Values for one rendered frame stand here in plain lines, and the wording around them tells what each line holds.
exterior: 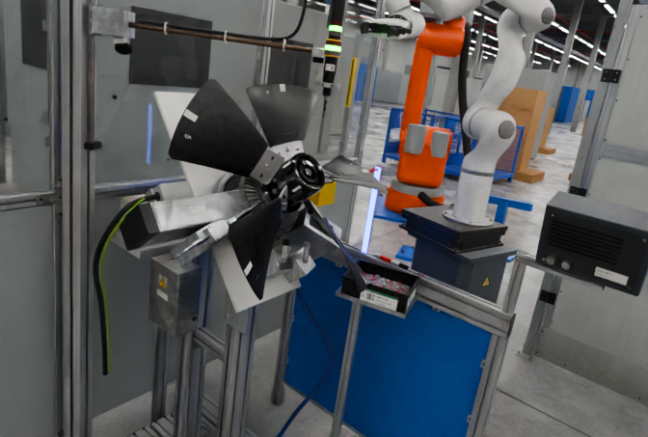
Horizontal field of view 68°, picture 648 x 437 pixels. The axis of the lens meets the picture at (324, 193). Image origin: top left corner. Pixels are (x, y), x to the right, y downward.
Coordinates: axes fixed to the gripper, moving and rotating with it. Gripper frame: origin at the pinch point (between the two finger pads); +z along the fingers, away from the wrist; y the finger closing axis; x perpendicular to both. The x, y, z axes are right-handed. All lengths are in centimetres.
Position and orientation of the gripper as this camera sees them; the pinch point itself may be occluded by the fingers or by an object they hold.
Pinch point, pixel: (376, 29)
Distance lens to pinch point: 147.4
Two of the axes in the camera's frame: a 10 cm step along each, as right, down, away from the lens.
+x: 0.6, -9.1, -4.1
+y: -8.7, -2.6, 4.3
